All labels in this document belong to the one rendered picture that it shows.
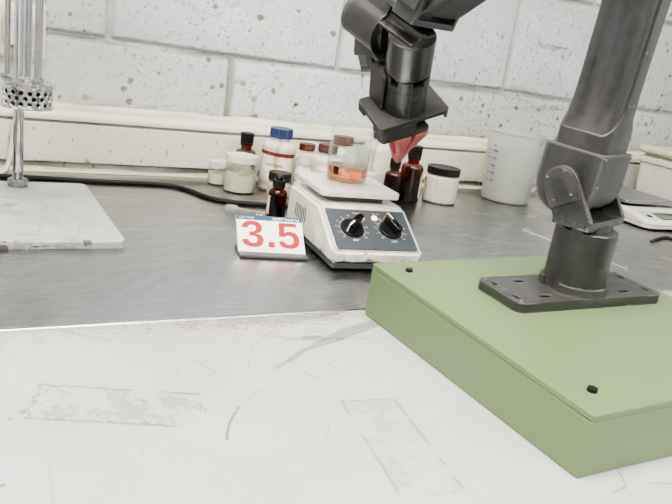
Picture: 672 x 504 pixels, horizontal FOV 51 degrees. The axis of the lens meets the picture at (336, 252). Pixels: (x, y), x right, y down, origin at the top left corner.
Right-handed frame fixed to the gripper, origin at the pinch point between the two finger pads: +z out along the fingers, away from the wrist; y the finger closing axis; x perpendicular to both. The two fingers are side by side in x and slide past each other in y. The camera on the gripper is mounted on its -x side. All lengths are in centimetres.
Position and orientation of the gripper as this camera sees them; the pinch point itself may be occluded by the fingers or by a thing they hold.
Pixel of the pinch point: (396, 155)
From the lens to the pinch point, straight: 99.4
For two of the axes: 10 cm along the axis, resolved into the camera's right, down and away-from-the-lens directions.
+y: -9.0, 3.2, -2.8
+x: 4.3, 7.2, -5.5
